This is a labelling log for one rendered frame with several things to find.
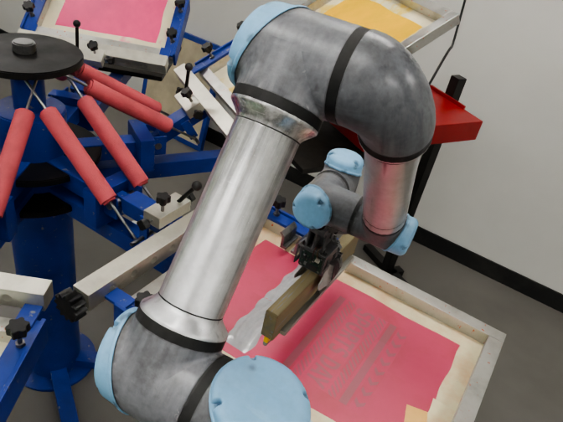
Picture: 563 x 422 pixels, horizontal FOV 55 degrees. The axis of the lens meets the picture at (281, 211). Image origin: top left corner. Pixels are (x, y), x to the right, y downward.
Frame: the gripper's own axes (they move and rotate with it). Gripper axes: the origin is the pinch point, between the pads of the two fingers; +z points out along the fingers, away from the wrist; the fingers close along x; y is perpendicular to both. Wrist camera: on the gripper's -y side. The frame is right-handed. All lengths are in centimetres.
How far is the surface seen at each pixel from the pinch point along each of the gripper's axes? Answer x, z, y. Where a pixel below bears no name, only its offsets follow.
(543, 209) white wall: 46, 54, -200
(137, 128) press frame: -85, 4, -29
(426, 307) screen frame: 23.6, 11.8, -25.5
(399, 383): 27.0, 13.7, 1.5
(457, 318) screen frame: 31.9, 10.1, -25.7
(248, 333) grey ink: -7.9, 12.9, 13.0
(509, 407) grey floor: 69, 109, -110
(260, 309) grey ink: -10.1, 12.9, 4.3
